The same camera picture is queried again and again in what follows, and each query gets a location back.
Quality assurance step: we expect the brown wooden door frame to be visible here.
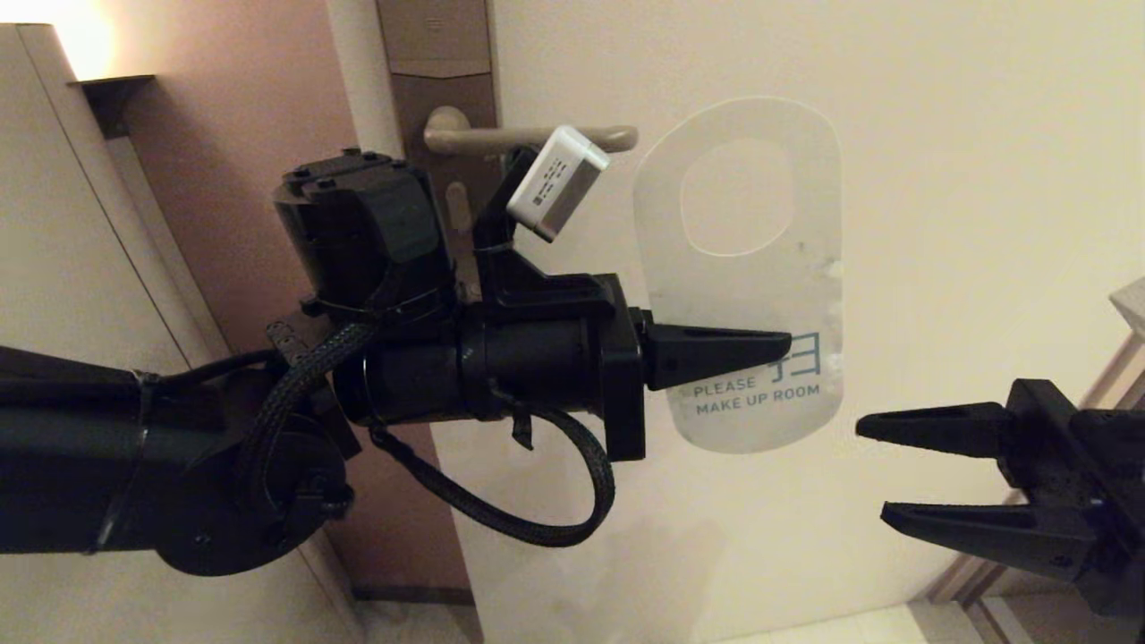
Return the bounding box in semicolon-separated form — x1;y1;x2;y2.
926;335;1145;644

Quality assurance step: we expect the beige door handle lever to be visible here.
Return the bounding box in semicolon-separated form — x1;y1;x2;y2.
423;106;640;157

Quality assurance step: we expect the white and blue door hanger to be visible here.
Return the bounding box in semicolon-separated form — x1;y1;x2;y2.
632;96;845;454

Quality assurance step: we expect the thin braided left camera cable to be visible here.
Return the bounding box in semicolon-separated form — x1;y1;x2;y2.
369;407;616;548

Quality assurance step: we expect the brown door jamb panel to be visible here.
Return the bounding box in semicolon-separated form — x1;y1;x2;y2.
85;0;475;596

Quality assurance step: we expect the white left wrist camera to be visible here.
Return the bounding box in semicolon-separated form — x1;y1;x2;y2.
506;125;611;244

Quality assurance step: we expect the thick braided left arm cable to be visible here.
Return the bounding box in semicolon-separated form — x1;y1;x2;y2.
237;320;378;502

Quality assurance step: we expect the brown metal lock plate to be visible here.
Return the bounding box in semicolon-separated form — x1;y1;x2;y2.
376;0;502;305

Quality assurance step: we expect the white door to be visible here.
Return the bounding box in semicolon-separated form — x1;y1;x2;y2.
324;0;1145;644

